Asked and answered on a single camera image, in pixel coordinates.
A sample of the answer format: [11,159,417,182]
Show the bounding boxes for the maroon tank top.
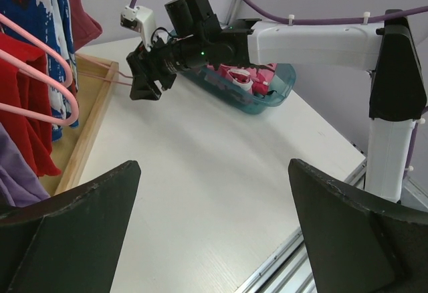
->
[68,0,102,51]

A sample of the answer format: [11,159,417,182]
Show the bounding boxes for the blue white patterned garment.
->
[0,0,81,143]

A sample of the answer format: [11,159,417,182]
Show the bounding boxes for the pink hanger under red garment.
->
[1,14,74,88]

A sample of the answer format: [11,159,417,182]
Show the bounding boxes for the pink camouflage trousers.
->
[207,64,277,96]

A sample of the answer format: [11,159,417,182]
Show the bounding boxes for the pink hanger under lilac garment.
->
[1,50,80,126]

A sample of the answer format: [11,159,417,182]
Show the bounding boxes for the teal plastic basin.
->
[182,64,296,114]

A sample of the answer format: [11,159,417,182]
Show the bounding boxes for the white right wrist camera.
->
[120,5,156,49]

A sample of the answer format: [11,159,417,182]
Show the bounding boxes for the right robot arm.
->
[120,0,427,202]

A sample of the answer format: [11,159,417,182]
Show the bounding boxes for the wooden clothes rack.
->
[40,55,119,195]

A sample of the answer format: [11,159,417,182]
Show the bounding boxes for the red garment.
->
[1,33,61,177]

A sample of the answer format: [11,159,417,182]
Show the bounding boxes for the lilac garment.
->
[1,125,50,207]

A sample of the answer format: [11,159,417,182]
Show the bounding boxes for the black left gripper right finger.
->
[288,159,427,292]

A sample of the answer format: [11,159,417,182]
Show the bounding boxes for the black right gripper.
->
[126,37,177,101]

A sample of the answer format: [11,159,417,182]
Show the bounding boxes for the pink wire hanger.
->
[77,54,132,86]

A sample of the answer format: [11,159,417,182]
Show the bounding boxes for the aluminium mounting rail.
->
[235,160,427,292]

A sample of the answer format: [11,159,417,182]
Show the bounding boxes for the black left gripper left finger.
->
[1,161,140,292]

